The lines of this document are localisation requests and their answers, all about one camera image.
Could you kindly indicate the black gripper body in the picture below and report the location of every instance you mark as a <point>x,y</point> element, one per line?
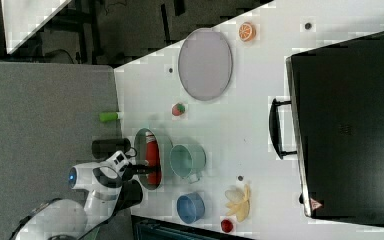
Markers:
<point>129,170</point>

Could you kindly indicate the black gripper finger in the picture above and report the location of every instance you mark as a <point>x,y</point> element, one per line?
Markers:
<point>150,169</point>

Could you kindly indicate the red ketchup bottle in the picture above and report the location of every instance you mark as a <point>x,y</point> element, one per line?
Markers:
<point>152,157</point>

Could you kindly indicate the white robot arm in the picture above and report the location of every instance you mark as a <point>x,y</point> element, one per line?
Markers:
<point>110,188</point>

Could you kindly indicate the black cylinder lower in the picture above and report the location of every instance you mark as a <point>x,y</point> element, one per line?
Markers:
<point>131,194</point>

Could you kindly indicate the black cylinder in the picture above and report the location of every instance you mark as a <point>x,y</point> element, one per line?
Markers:
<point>131,194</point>
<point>105,148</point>

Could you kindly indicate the black cylinder upper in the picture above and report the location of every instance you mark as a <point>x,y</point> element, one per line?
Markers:
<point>105,148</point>

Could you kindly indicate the green mug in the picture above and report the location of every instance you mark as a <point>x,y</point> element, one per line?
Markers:
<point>188,161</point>

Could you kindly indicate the green lime toy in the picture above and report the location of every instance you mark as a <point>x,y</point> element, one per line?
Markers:
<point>110,116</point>

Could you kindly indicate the blue bowl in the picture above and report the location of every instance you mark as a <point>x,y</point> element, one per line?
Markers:
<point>190,207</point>

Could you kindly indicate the strawberry toy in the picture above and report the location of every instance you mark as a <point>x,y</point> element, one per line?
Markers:
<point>178,109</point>

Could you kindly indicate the red apple toy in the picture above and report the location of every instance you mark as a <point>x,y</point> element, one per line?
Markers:
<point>226,225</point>

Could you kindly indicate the grey round plate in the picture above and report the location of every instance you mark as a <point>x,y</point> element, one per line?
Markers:
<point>205,64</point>

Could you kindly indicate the orange slice toy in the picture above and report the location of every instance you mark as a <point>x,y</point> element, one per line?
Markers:
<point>247,32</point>

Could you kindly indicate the black toaster oven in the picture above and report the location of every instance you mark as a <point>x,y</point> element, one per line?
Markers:
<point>337,103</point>

